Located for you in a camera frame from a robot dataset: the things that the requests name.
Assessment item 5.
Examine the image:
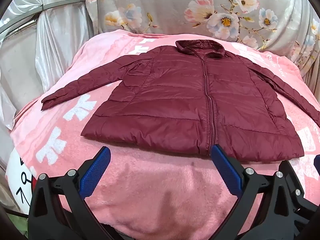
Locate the grey floral blanket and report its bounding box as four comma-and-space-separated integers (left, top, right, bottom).
84, 0, 316, 55

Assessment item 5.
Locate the grey metal rod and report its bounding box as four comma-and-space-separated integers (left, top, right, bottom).
0, 0, 86, 35

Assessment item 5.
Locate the maroon puffer jacket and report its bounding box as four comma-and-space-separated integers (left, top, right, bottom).
41, 39, 320, 162

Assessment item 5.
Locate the white satin curtain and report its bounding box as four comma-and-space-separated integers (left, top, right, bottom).
0, 0, 98, 207

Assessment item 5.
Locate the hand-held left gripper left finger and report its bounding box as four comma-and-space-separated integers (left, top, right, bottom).
28, 145, 116, 240

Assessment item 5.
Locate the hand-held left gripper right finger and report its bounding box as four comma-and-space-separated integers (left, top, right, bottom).
210, 144, 313, 240

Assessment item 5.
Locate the white cartoon face pillow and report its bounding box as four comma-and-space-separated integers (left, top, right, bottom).
6, 147, 34, 212

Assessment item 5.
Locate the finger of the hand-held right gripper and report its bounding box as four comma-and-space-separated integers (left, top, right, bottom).
280, 154, 320, 222

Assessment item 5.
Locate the pink fleece blanket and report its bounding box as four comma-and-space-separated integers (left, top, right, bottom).
9, 29, 320, 240

